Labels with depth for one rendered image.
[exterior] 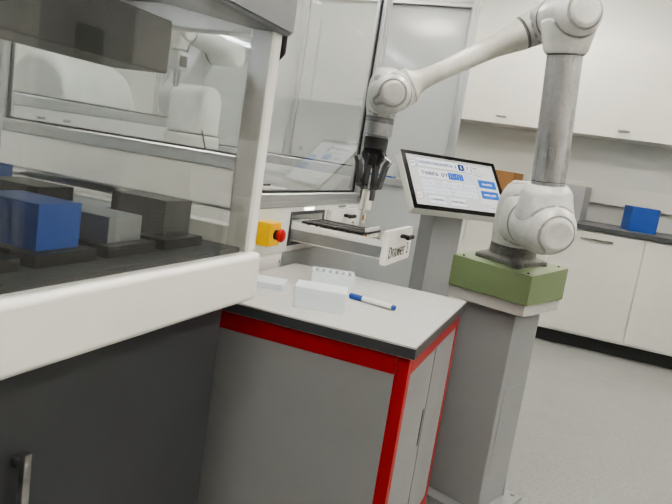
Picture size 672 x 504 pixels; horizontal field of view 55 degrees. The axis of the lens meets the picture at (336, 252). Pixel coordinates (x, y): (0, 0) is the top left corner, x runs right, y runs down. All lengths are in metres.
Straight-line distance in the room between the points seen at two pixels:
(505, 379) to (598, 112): 3.34
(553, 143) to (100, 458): 1.45
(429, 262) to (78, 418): 2.09
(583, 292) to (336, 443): 3.60
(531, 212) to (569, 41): 0.49
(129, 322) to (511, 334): 1.41
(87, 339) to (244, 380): 0.66
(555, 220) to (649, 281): 3.04
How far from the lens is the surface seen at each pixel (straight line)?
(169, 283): 1.12
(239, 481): 1.69
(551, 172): 1.99
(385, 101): 1.83
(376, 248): 2.00
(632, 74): 5.31
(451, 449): 2.38
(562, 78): 1.99
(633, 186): 5.60
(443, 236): 2.98
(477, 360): 2.25
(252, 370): 1.57
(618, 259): 4.91
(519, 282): 2.09
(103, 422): 1.21
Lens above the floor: 1.14
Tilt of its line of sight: 9 degrees down
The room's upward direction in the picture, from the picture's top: 9 degrees clockwise
